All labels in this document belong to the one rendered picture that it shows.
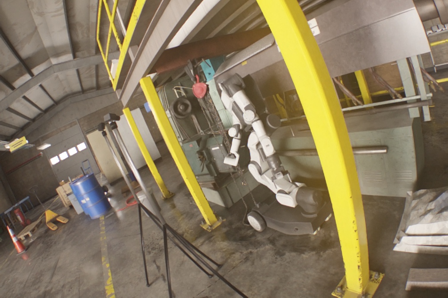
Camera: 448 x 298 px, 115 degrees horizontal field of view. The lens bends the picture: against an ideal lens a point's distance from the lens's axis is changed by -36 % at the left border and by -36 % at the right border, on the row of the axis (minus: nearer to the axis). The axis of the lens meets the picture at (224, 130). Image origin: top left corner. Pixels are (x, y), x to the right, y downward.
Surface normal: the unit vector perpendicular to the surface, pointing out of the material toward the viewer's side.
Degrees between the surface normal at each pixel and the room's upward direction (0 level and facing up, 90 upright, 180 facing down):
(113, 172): 90
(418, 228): 65
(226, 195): 90
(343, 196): 90
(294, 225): 90
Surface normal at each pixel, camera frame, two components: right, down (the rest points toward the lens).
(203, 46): 0.52, -0.09
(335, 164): -0.76, 0.41
